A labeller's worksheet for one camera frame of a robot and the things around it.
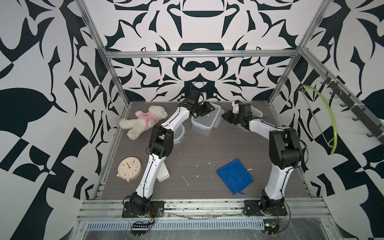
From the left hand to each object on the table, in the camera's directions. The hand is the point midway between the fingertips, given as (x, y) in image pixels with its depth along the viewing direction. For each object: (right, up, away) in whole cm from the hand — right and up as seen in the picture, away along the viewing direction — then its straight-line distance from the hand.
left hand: (213, 108), depth 99 cm
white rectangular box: (-29, -36, -17) cm, 50 cm away
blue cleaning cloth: (+11, -39, -14) cm, 43 cm away
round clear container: (-22, -17, -6) cm, 28 cm away
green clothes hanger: (+49, -17, -33) cm, 61 cm away
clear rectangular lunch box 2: (+31, -3, +6) cm, 32 cm away
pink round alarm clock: (-49, -34, -14) cm, 61 cm away
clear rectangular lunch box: (-6, -11, -5) cm, 13 cm away
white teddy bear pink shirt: (-44, -8, -2) cm, 45 cm away
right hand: (+5, -3, -1) cm, 6 cm away
